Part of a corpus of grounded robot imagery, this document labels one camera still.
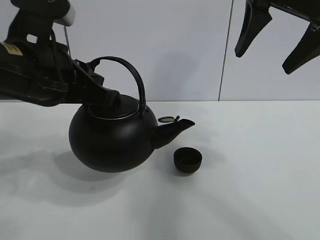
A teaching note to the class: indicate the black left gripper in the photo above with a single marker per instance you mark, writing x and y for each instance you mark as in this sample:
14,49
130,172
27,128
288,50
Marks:
45,75

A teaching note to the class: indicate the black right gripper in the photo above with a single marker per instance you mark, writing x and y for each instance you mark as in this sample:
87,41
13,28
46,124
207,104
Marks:
257,16

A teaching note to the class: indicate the black round teapot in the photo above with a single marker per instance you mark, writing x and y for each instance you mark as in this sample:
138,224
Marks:
121,135

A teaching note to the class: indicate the small black teacup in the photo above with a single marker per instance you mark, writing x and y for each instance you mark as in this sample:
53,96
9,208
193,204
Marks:
187,160

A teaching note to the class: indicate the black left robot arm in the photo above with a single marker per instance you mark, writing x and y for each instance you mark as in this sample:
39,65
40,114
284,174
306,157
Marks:
34,23

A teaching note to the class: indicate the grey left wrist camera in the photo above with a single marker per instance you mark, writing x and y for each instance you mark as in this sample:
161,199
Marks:
69,18

